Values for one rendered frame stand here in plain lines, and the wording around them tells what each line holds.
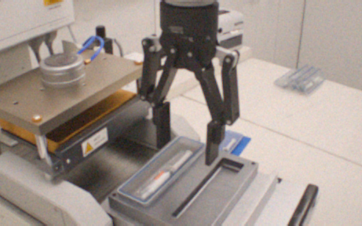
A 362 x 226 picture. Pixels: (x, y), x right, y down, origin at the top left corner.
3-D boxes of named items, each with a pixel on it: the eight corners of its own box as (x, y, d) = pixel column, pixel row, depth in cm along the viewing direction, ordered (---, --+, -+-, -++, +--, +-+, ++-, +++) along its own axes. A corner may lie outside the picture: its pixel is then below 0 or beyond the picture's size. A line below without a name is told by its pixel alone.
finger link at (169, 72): (179, 50, 49) (170, 45, 49) (151, 111, 56) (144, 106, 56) (194, 41, 52) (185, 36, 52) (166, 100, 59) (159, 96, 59)
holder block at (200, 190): (108, 207, 59) (107, 195, 58) (177, 146, 74) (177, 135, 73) (201, 251, 52) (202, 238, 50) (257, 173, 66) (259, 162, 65)
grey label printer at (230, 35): (176, 45, 175) (176, 9, 166) (206, 35, 187) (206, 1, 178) (217, 60, 159) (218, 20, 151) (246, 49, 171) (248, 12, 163)
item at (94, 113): (1, 133, 68) (-11, 88, 64) (82, 88, 85) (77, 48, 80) (63, 164, 61) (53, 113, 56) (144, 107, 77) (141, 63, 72)
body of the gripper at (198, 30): (144, 1, 46) (146, 71, 51) (206, 11, 43) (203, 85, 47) (175, -9, 52) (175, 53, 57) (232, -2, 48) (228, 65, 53)
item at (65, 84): (-32, 130, 69) (-50, 68, 63) (78, 73, 92) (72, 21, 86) (49, 175, 58) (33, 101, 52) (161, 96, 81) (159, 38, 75)
